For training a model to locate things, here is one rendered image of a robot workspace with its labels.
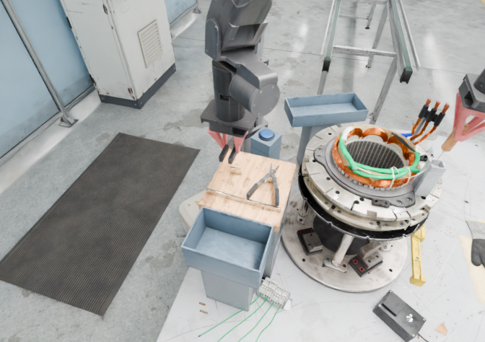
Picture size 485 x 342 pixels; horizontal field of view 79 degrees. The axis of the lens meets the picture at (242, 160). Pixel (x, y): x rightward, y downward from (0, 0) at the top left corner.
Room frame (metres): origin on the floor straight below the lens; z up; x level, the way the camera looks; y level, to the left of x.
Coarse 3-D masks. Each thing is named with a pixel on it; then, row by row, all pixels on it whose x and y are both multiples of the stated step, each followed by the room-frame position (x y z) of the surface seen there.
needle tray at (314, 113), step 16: (304, 96) 0.85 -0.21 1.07; (320, 96) 0.86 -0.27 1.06; (336, 96) 0.87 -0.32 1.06; (352, 96) 0.87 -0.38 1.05; (288, 112) 0.79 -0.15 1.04; (304, 112) 0.82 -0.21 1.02; (320, 112) 0.82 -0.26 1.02; (336, 112) 0.82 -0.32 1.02; (352, 112) 0.76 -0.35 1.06; (368, 112) 0.77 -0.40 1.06; (304, 128) 0.82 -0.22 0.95; (320, 128) 0.77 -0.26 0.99; (304, 144) 0.79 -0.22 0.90
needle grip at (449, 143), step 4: (464, 128) 0.41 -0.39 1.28; (452, 132) 0.42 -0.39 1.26; (464, 132) 0.41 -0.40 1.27; (448, 136) 0.42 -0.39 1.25; (452, 136) 0.41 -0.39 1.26; (448, 140) 0.41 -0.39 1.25; (452, 140) 0.41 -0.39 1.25; (444, 144) 0.42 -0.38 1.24; (448, 144) 0.41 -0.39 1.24; (452, 144) 0.41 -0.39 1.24; (444, 148) 0.41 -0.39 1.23; (448, 148) 0.41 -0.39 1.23; (452, 148) 0.41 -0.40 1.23
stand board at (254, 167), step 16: (224, 160) 0.54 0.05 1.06; (240, 160) 0.54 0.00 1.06; (256, 160) 0.54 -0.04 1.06; (272, 160) 0.54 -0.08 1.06; (224, 176) 0.49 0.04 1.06; (240, 176) 0.49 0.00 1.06; (256, 176) 0.49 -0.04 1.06; (288, 176) 0.49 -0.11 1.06; (224, 192) 0.44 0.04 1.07; (240, 192) 0.44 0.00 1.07; (256, 192) 0.44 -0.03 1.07; (272, 192) 0.44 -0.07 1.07; (288, 192) 0.44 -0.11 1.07; (224, 208) 0.39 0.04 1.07; (240, 208) 0.39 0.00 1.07; (256, 208) 0.39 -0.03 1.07; (272, 224) 0.35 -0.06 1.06
